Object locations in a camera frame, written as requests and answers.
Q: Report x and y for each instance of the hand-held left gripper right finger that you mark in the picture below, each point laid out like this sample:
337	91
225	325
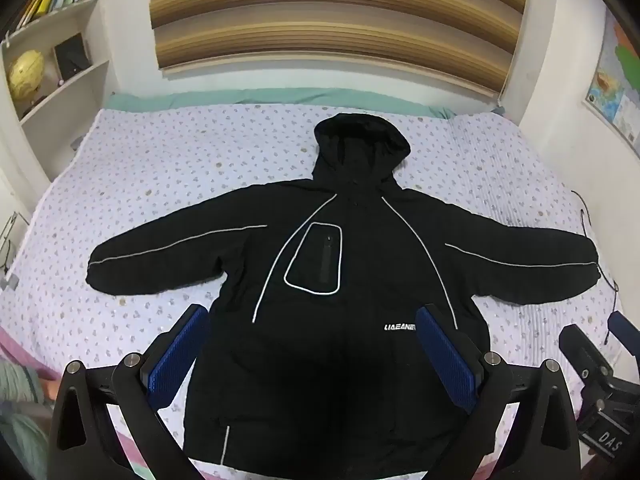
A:
445	360

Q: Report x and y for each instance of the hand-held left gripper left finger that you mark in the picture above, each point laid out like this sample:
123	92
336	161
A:
177	355

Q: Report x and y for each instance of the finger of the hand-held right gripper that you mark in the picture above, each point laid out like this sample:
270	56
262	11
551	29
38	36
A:
582	352
625	330

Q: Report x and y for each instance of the black hooded jacket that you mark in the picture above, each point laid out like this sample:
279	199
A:
350	240

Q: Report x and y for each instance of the pink bed sheet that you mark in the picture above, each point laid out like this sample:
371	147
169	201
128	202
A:
17	347

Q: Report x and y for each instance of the bed with floral sheet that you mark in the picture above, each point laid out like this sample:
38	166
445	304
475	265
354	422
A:
150	170

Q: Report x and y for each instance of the teal bed sheet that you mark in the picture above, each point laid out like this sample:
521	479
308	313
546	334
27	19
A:
250	97

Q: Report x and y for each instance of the yellow globe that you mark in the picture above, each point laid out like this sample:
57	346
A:
27	75

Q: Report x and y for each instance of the white bookshelf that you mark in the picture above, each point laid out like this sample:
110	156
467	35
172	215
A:
92	25

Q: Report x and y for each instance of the striped wooden headboard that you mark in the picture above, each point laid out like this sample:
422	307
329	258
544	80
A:
325	20

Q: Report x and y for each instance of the wall map poster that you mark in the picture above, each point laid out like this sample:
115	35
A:
620	90

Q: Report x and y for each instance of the black picture frame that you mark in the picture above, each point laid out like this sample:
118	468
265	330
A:
72	55

